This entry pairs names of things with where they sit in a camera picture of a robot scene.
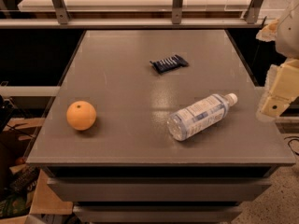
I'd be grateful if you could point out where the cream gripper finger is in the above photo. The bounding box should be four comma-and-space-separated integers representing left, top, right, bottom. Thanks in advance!
256, 59, 299, 121
256, 19, 278, 42

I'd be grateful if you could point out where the cardboard box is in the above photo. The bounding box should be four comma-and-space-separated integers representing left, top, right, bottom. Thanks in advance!
0, 118, 73, 224

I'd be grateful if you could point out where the dark blue snack packet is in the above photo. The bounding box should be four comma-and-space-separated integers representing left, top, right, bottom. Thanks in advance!
150, 55, 189, 74

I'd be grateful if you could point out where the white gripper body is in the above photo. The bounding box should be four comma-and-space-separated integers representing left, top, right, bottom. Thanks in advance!
276, 0, 299, 59

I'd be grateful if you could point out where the orange fruit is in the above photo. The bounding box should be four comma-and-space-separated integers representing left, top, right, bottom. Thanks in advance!
66, 101, 96, 131

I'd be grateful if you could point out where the metal shelf frame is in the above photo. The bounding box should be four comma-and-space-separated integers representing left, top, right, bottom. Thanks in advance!
0, 0, 299, 30

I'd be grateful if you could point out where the grey drawer cabinet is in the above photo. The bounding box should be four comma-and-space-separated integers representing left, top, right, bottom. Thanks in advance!
28, 30, 295, 224

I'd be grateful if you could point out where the clear plastic water bottle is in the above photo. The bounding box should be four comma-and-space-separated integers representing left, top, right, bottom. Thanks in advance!
167, 93, 238, 141

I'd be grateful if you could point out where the black cable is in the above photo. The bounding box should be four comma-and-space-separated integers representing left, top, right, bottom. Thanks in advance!
284, 135, 299, 156

